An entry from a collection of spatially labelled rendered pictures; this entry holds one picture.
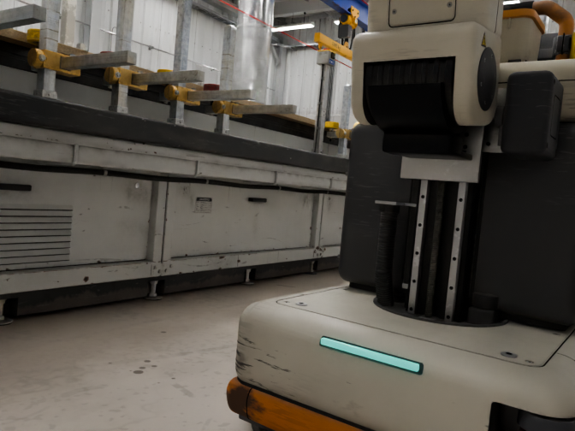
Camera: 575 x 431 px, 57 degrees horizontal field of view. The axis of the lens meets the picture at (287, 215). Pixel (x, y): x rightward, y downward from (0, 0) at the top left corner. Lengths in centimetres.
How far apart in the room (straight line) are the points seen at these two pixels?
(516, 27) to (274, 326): 79
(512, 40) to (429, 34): 35
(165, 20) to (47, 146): 1030
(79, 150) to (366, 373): 115
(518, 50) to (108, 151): 121
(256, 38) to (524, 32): 625
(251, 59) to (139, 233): 531
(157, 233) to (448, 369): 156
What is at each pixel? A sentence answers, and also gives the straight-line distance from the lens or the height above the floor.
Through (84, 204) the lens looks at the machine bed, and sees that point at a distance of 204.
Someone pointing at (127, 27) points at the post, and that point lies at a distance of 185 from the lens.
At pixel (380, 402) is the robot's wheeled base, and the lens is 94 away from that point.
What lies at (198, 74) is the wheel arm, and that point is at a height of 82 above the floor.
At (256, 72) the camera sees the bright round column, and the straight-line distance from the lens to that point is 727.
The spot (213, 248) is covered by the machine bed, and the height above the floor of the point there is 20.
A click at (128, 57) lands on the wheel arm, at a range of 145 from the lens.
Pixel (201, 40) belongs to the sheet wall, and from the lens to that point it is 1262.
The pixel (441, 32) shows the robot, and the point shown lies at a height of 78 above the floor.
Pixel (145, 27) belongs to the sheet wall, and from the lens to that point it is 1151.
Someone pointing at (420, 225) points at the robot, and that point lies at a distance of 115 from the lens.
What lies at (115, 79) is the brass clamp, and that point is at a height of 80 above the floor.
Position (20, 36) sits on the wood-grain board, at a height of 89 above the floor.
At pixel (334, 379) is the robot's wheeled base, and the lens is 97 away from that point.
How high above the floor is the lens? 51
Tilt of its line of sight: 3 degrees down
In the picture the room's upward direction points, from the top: 5 degrees clockwise
